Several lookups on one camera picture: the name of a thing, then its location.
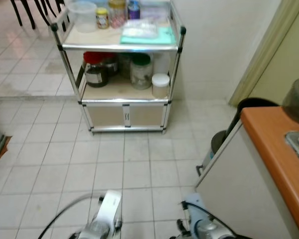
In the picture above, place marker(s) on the beige door frame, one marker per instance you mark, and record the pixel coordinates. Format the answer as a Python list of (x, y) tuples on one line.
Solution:
[(269, 45)]

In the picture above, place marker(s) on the glass bowl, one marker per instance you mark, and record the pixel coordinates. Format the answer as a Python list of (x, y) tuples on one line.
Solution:
[(298, 102)]

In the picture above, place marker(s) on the black chair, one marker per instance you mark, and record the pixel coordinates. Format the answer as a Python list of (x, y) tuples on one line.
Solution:
[(27, 10)]

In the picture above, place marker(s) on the clear plastic tub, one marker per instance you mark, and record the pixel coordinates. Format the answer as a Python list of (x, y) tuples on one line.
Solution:
[(83, 16)]

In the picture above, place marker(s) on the clear plastic bag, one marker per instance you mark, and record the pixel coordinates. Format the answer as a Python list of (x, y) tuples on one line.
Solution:
[(139, 30)]

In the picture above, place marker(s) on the blue bottle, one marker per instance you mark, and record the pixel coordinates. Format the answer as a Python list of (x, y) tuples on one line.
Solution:
[(133, 10)]

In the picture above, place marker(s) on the green mat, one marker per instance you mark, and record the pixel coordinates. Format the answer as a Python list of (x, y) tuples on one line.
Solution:
[(164, 37)]

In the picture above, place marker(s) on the black bin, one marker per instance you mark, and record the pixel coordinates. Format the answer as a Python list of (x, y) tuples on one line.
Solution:
[(256, 102)]

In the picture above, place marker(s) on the clear plastic box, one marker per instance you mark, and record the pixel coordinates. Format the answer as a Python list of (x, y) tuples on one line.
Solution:
[(157, 10)]

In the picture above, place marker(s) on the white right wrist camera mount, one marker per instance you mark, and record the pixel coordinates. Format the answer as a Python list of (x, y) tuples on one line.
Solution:
[(195, 209)]

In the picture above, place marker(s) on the yellow lid jar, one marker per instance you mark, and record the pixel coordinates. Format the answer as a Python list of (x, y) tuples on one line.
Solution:
[(102, 19)]

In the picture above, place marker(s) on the red lid dark jar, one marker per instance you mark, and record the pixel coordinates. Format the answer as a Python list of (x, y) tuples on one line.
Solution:
[(95, 72)]

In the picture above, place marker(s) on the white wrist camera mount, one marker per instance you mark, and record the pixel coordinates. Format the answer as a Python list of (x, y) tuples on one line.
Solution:
[(195, 209), (109, 204)]

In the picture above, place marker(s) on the orange top counter cabinet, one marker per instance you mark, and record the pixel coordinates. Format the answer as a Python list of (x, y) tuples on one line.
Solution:
[(269, 144)]

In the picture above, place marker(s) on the dark glass jar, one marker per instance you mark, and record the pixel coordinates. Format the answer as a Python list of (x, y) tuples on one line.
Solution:
[(113, 64)]

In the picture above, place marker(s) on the green lid glass jar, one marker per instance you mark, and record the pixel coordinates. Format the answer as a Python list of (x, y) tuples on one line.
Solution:
[(141, 72)]

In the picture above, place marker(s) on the metal kitchen shelf cart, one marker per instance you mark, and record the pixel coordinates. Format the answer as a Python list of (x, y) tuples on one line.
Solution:
[(119, 47)]

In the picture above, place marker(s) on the gold lid pink jar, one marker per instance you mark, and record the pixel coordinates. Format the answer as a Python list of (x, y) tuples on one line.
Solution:
[(117, 14)]

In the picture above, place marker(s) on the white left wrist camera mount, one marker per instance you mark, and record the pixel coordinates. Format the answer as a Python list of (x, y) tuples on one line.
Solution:
[(109, 204)]

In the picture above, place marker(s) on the small white lid jar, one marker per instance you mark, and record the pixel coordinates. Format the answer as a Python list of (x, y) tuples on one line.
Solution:
[(160, 85)]

